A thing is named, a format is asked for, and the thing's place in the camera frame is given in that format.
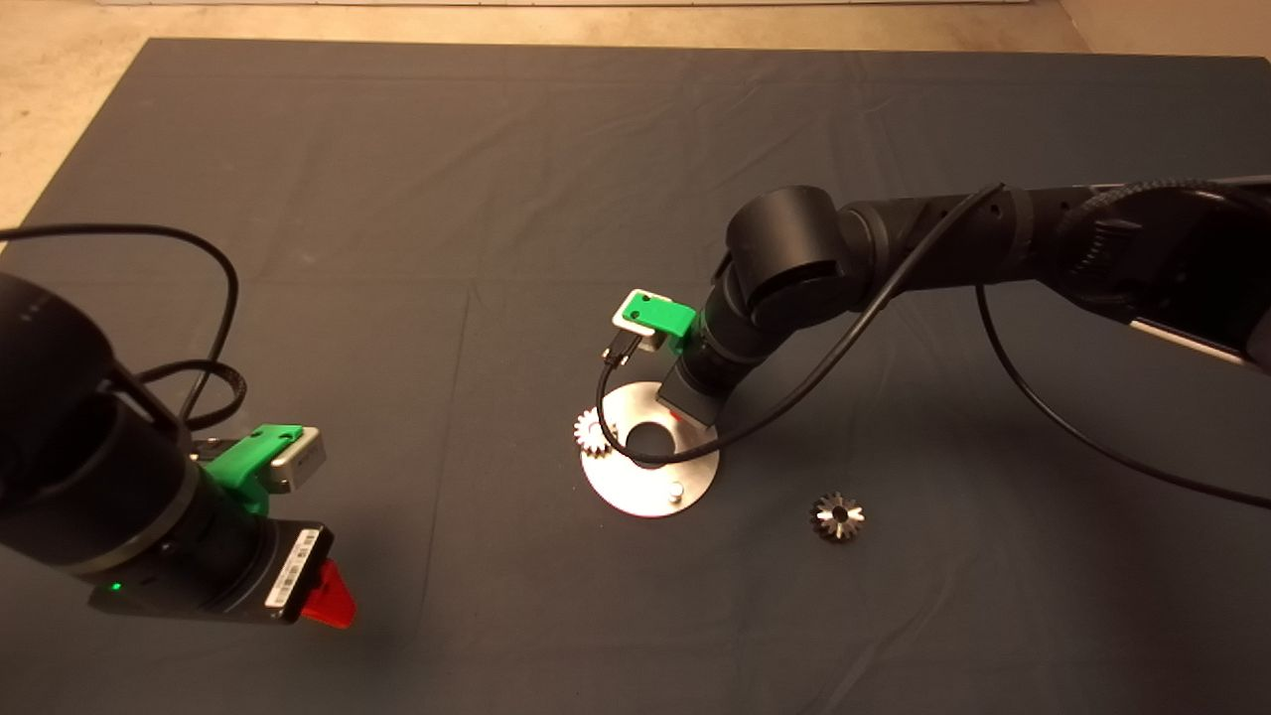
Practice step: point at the dark grey table cloth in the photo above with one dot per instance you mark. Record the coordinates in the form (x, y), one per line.
(397, 149)

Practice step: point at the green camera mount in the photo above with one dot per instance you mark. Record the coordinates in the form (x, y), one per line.
(660, 316)
(243, 467)

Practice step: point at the round metal carrier plate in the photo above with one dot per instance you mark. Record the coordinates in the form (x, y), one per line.
(635, 492)

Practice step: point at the steel planetary gear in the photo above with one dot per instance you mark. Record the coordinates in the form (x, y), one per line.
(824, 524)
(586, 429)

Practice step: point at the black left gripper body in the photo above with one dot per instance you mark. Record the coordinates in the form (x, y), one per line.
(223, 571)

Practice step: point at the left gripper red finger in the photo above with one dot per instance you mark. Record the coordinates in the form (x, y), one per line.
(333, 601)

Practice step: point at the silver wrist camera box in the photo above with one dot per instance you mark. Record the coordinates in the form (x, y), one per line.
(647, 341)
(301, 465)

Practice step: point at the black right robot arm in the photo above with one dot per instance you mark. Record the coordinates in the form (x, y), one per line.
(794, 243)

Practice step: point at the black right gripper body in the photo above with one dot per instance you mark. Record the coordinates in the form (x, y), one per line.
(700, 382)

